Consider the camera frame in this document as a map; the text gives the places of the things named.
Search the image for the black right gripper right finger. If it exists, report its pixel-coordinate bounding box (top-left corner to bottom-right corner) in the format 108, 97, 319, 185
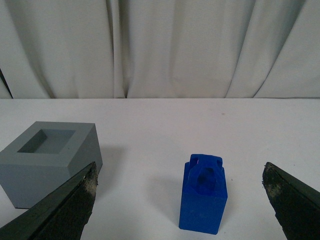
262, 162, 320, 240

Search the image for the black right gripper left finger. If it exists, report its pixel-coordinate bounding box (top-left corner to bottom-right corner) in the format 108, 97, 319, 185
0, 162, 98, 240

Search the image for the blue handled block part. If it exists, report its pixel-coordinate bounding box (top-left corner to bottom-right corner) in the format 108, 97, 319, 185
178, 154, 228, 235

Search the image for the gray square base block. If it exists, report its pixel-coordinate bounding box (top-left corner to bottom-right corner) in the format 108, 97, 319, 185
0, 121, 103, 209

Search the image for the white curtain backdrop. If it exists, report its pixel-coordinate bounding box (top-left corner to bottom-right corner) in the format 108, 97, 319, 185
0, 0, 320, 99

